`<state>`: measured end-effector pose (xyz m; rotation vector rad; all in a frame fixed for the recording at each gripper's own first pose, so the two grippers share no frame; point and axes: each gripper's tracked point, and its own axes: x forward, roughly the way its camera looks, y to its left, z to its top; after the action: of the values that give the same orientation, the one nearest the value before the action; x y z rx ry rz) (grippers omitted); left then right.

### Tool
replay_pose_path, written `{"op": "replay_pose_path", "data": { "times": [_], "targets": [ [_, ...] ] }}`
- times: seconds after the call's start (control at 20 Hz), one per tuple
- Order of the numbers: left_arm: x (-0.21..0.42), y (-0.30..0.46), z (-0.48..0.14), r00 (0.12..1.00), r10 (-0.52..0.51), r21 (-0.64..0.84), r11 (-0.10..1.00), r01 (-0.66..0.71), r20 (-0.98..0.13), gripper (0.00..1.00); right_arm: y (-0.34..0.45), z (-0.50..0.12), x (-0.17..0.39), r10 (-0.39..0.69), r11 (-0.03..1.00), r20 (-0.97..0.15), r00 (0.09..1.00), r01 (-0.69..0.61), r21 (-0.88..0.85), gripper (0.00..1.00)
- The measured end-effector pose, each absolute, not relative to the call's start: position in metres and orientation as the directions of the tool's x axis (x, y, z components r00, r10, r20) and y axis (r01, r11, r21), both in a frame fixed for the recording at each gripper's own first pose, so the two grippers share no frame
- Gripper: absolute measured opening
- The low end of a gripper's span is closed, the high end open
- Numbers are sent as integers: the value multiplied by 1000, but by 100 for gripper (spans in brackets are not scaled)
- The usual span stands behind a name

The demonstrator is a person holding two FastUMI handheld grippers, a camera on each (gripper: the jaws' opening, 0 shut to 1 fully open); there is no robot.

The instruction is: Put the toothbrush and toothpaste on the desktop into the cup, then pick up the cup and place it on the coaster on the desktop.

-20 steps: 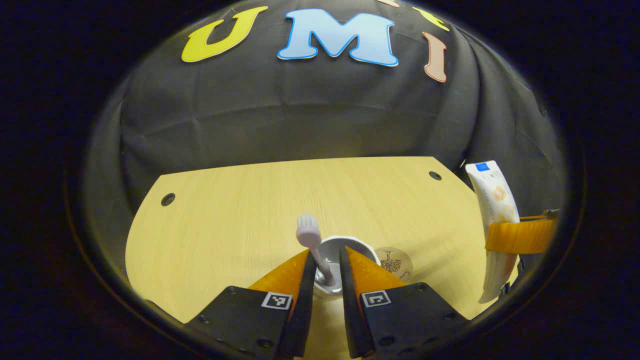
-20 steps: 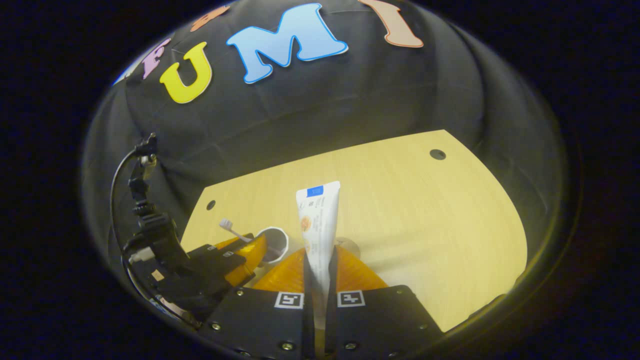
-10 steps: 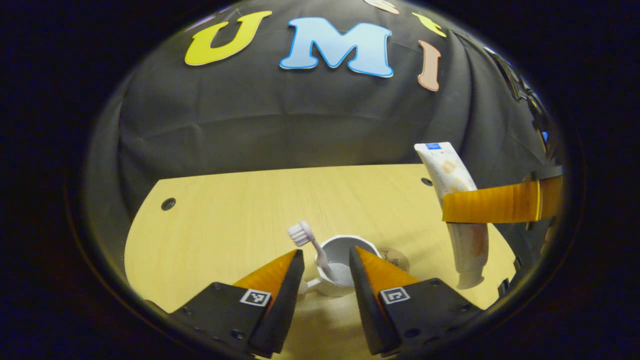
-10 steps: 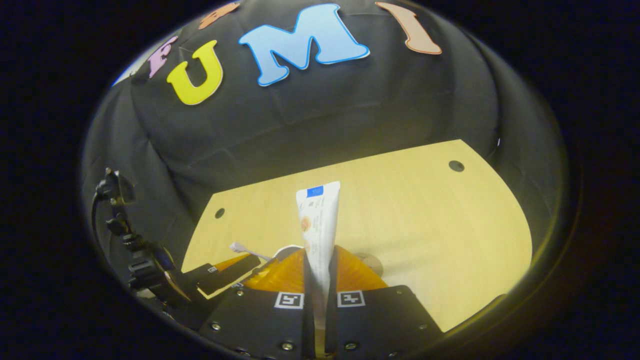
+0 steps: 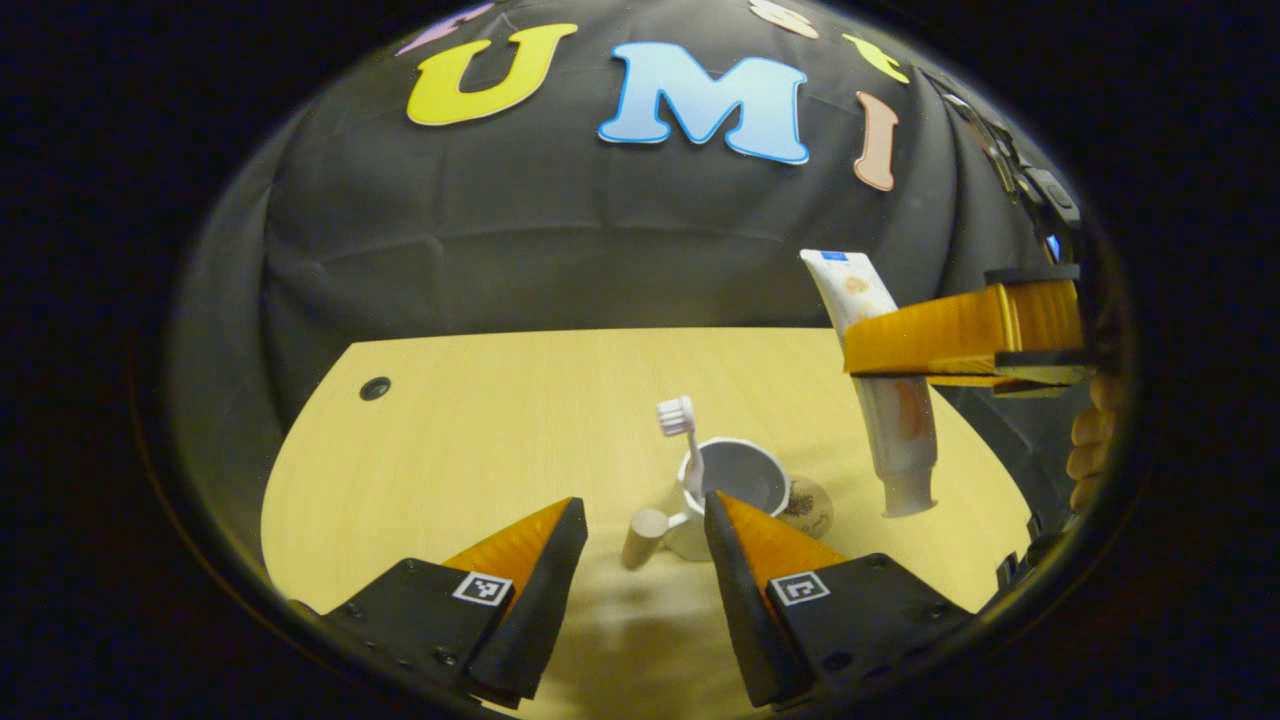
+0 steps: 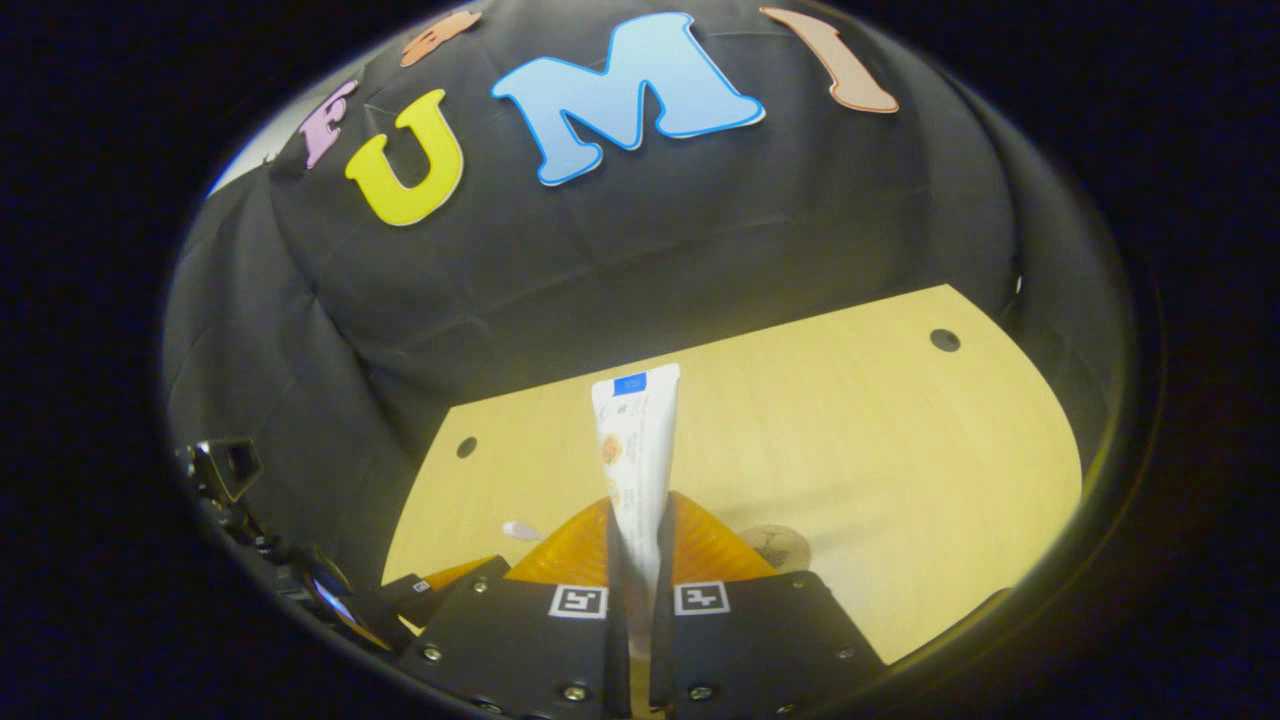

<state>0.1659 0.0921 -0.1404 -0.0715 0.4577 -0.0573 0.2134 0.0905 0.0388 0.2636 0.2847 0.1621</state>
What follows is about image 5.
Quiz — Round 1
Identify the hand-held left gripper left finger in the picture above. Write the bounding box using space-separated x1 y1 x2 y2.
320 497 589 706

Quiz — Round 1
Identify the white cup with wooden handle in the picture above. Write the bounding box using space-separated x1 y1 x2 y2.
622 438 791 571

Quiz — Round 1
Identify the round cork coaster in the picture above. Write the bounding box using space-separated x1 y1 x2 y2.
780 476 835 539

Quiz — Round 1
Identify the light wooden desktop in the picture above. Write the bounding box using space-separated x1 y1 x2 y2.
260 328 1033 720

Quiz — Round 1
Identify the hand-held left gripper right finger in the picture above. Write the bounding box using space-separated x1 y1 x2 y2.
704 491 976 709

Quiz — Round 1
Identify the white toothbrush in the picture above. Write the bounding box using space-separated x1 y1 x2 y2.
656 396 706 501

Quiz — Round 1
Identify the white toothpaste tube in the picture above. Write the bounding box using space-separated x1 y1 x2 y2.
800 250 938 519

